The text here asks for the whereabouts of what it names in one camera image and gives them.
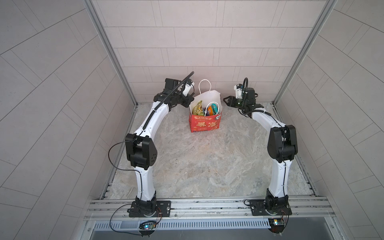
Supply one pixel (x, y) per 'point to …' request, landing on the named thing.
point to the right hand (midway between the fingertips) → (226, 97)
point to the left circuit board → (147, 226)
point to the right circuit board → (277, 225)
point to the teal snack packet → (214, 108)
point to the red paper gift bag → (205, 109)
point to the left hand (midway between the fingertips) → (195, 96)
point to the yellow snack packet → (198, 109)
